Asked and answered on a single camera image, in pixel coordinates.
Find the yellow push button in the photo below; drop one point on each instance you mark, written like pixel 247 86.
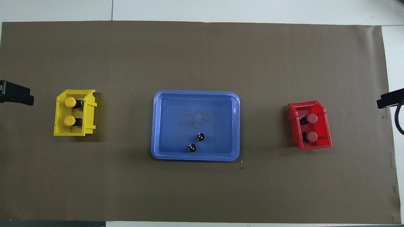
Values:
pixel 70 102
pixel 69 120

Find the red push button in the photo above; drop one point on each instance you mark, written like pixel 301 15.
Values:
pixel 312 118
pixel 311 136

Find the blue plastic tray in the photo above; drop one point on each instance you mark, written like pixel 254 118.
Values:
pixel 176 126

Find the yellow plastic bin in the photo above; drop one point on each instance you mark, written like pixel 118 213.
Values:
pixel 90 110

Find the red plastic bin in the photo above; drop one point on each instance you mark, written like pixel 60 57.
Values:
pixel 322 126

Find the brown table mat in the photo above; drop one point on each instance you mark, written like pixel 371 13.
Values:
pixel 126 189

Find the black knob lower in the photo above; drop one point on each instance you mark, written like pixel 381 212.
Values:
pixel 192 148

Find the black knob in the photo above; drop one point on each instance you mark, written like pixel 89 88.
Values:
pixel 192 148
pixel 200 136

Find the black knob upper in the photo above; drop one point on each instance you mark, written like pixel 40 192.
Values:
pixel 200 136

